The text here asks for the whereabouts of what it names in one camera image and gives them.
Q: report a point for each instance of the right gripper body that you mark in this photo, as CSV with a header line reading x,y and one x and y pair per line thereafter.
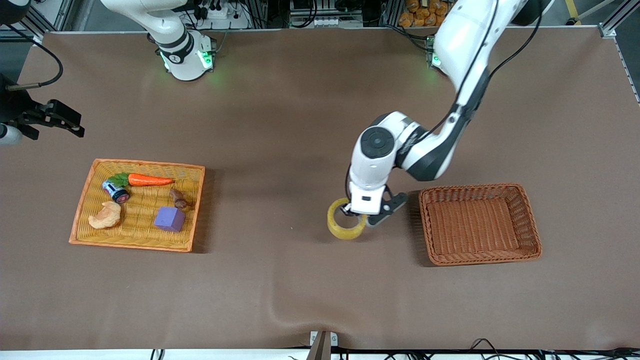
x,y
15,108

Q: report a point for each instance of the yellow packing tape roll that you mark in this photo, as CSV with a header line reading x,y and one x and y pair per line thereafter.
x,y
345,234

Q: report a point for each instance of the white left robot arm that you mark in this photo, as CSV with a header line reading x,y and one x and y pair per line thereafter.
x,y
460,40

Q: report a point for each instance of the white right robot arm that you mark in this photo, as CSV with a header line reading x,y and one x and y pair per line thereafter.
x,y
185,60

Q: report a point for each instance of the orange toy carrot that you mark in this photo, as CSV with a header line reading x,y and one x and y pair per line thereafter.
x,y
147,180

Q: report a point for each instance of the brown wicker basket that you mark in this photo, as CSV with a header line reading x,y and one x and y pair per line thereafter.
x,y
475,225

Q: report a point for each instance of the toy croissant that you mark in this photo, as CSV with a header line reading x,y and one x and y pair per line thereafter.
x,y
106,216

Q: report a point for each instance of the table cover cloth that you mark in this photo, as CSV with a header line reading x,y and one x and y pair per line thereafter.
x,y
280,125

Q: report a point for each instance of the yellow woven tray orange rim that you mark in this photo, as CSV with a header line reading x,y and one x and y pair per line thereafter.
x,y
140,220

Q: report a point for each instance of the small brown toy piece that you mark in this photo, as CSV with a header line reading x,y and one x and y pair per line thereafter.
x,y
178,199

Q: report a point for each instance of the purple cube block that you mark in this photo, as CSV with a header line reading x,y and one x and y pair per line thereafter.
x,y
169,219

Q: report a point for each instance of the white power strip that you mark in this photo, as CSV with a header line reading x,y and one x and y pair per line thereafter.
x,y
327,22
225,22

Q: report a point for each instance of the bag of orange buns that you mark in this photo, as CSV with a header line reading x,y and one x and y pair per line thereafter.
x,y
420,12

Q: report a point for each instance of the aluminium frame profile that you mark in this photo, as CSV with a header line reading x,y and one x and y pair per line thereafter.
x,y
617,22
45,15

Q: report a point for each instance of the grey metal camera mount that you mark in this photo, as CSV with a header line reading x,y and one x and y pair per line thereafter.
x,y
320,347

